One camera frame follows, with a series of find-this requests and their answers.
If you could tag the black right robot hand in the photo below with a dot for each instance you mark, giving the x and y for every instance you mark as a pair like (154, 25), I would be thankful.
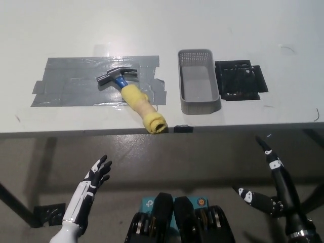
(288, 202)

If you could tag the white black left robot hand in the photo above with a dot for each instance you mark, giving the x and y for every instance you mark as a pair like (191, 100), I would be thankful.
(84, 200)

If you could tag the blue hammer with yellow wrap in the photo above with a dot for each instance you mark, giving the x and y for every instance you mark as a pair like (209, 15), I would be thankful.
(134, 98)

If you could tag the gray perforated plastic container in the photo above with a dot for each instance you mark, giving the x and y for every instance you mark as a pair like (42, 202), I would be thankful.
(197, 97)

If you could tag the black table leg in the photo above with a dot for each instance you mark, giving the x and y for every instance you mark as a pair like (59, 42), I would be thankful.
(17, 206)

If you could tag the gray duct tape patch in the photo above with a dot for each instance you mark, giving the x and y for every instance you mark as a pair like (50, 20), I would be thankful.
(76, 86)

